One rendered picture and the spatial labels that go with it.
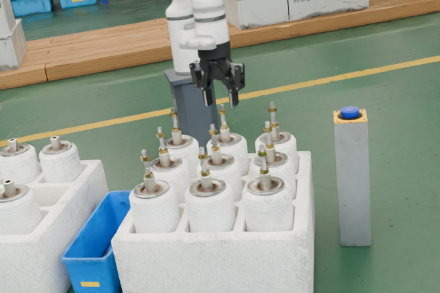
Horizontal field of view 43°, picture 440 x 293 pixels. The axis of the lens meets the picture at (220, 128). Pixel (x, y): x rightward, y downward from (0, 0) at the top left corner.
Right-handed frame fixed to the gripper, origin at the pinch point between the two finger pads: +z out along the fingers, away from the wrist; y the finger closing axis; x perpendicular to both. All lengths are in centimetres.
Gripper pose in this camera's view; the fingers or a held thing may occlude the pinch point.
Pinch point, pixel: (220, 101)
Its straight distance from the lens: 131.2
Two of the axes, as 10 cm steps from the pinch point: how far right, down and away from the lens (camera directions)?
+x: -5.4, 3.7, -7.6
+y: -8.4, -1.0, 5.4
